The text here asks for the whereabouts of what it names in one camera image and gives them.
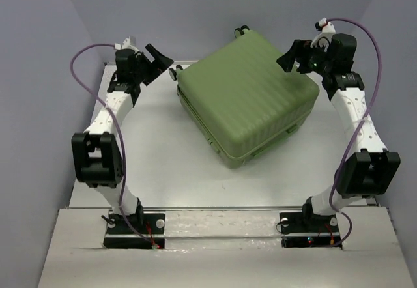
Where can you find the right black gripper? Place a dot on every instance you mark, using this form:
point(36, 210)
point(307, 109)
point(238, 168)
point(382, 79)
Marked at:
point(287, 61)

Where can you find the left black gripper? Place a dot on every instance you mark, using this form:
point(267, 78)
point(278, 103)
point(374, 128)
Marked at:
point(160, 60)

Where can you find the green hard-shell suitcase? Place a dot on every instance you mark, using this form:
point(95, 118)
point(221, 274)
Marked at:
point(240, 98)

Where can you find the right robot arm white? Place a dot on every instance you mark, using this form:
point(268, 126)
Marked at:
point(367, 166)

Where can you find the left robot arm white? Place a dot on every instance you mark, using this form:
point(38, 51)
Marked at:
point(99, 152)

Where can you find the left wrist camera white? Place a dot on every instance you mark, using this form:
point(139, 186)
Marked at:
point(127, 43)

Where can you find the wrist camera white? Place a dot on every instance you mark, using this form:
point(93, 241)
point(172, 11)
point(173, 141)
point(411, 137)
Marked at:
point(127, 43)
point(326, 30)

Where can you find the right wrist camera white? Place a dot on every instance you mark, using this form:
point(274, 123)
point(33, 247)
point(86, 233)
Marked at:
point(326, 30)

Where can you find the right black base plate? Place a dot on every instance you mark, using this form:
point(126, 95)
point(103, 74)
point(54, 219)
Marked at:
point(298, 232)

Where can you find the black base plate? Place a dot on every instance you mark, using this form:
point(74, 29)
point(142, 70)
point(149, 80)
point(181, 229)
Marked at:
point(298, 232)
point(149, 235)

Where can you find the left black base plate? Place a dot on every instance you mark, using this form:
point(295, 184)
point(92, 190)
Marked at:
point(149, 235)

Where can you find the aluminium rail front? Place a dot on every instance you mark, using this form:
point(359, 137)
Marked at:
point(165, 209)

